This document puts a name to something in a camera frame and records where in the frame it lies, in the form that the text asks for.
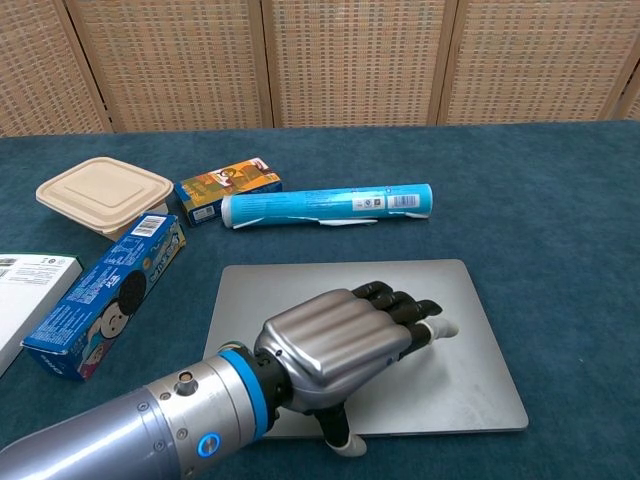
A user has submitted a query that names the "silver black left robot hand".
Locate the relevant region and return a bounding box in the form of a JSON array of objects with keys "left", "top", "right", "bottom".
[{"left": 253, "top": 280, "right": 460, "bottom": 458}]

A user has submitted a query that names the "silver laptop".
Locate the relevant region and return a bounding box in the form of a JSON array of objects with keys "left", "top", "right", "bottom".
[{"left": 203, "top": 258, "right": 530, "bottom": 440}]

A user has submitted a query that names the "woven wooden folding screen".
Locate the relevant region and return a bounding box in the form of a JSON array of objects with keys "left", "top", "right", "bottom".
[{"left": 0, "top": 0, "right": 640, "bottom": 137}]

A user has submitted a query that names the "light blue cylindrical tube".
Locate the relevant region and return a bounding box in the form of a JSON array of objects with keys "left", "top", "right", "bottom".
[{"left": 221, "top": 183, "right": 433, "bottom": 232}]

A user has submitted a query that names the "orange picture snack box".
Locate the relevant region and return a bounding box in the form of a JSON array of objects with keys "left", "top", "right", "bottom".
[{"left": 174, "top": 157, "right": 284, "bottom": 228}]

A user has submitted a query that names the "blue cookie box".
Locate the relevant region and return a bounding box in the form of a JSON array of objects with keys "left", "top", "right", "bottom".
[{"left": 20, "top": 213, "right": 188, "bottom": 382}]

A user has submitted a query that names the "blue felt table cover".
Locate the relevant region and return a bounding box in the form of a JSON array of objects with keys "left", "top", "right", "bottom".
[{"left": 0, "top": 119, "right": 640, "bottom": 480}]

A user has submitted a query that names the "beige lidded food container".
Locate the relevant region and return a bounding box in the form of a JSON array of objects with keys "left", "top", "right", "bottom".
[{"left": 35, "top": 156, "right": 174, "bottom": 242}]

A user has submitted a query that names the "white flat carton box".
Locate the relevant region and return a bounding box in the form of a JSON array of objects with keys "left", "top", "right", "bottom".
[{"left": 0, "top": 253, "right": 84, "bottom": 379}]

